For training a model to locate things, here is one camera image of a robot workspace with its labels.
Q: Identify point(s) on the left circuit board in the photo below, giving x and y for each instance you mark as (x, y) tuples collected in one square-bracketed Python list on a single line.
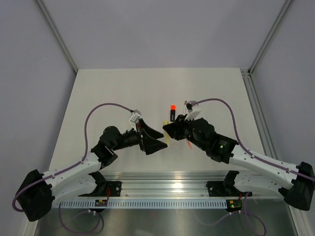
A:
[(101, 203)]

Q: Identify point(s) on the yellow highlighter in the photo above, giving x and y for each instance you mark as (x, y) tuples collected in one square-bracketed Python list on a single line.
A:
[(166, 136)]

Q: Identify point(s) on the left frame post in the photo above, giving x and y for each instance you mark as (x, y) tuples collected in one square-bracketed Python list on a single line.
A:
[(44, 11)]

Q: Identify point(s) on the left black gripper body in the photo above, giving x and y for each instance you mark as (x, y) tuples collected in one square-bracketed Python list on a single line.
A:
[(142, 140)]

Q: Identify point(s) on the frame post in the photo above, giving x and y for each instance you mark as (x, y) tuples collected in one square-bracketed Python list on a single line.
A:
[(272, 32), (44, 11)]

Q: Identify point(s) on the white cable duct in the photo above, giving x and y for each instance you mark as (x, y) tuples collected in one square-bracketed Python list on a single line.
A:
[(147, 204)]

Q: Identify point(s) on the circuit board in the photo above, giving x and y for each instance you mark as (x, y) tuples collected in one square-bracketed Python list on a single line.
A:
[(101, 203), (234, 205)]

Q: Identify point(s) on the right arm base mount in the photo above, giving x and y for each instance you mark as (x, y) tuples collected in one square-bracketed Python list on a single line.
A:
[(225, 188)]

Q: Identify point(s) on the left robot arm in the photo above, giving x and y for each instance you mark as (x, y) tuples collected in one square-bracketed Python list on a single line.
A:
[(39, 192)]

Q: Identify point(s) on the black orange highlighter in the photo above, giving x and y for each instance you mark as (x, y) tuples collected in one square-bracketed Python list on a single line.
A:
[(172, 113)]

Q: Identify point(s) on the brown capped white pen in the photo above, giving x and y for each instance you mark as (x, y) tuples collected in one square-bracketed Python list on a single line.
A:
[(185, 108)]

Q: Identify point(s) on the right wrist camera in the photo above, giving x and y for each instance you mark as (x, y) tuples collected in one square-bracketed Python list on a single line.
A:
[(193, 110)]

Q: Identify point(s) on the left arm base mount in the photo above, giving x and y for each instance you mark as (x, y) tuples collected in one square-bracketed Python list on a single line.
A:
[(110, 188)]

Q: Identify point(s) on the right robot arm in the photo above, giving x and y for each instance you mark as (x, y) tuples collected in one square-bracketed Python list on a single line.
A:
[(223, 149)]

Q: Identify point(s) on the right circuit board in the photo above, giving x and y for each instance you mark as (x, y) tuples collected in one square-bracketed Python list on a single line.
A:
[(234, 205)]

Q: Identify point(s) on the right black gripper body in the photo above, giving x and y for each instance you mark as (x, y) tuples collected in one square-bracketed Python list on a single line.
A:
[(182, 127)]

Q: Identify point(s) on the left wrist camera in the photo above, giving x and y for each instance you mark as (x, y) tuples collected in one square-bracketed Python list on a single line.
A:
[(134, 118)]

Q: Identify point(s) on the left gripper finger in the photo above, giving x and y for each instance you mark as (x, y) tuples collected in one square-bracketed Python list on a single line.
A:
[(151, 132), (151, 146)]

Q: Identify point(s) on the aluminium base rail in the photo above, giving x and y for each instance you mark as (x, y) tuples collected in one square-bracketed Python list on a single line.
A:
[(180, 183)]

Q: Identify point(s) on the right side aluminium rail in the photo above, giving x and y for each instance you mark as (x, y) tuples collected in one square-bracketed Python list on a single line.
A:
[(257, 110)]

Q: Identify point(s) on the right frame post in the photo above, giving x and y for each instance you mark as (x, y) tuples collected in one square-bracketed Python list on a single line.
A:
[(272, 32)]

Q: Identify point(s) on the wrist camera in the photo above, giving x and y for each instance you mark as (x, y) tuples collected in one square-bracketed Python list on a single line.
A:
[(193, 110), (134, 118)]

